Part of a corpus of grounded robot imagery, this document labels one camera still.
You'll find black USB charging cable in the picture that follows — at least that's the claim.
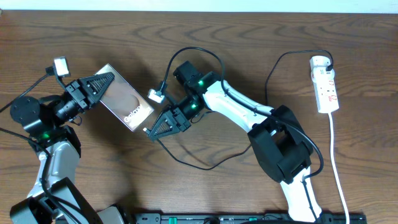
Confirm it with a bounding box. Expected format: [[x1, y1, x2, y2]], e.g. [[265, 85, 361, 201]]
[[142, 49, 335, 171]]

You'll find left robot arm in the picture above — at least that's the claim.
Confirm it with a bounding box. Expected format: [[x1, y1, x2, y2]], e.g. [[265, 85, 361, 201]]
[[10, 72, 129, 223]]

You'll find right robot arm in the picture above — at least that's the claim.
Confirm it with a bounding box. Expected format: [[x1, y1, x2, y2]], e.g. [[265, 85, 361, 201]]
[[144, 61, 321, 222]]

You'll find white USB charger adapter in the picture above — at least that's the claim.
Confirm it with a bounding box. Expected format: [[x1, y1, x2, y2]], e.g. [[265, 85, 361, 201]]
[[310, 55, 331, 70]]

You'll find white power strip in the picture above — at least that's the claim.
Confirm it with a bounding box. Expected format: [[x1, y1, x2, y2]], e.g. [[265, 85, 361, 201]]
[[311, 67, 339, 114]]

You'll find black left camera cable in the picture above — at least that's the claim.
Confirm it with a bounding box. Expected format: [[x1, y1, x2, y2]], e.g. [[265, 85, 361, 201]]
[[0, 65, 85, 224]]

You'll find black camera cable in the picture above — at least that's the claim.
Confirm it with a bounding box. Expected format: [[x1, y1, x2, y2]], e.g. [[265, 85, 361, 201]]
[[0, 65, 85, 224], [158, 46, 325, 224]]

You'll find black right camera cable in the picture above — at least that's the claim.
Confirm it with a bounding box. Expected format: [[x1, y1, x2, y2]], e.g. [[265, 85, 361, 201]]
[[158, 46, 325, 224]]

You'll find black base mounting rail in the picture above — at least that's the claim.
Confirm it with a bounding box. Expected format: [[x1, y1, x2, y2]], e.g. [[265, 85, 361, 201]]
[[134, 213, 368, 224]]

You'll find white power strip cord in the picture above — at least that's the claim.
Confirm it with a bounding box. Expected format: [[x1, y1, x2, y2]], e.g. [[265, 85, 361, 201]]
[[327, 112, 351, 224]]

